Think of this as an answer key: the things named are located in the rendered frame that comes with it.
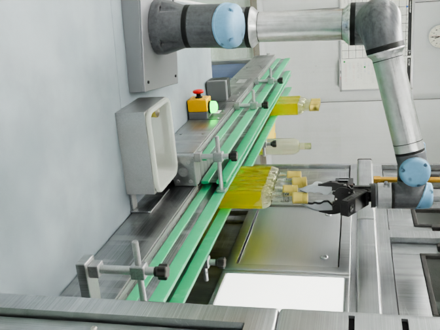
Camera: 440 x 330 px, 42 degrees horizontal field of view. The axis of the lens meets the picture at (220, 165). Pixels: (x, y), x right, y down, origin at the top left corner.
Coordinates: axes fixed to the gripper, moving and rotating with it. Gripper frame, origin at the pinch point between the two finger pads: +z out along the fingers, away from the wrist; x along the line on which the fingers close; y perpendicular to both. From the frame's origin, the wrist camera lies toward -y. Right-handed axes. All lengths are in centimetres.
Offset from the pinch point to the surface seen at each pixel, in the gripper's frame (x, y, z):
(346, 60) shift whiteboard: -51, 591, -1
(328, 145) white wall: -165, 594, 25
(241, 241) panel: -12.1, -5.6, 18.8
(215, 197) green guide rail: 4.0, -10.2, 24.1
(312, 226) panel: -12.6, 7.0, -1.3
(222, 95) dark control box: 19, 61, 37
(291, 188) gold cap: 1.2, 4.6, 4.5
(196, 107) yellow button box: 21, 33, 40
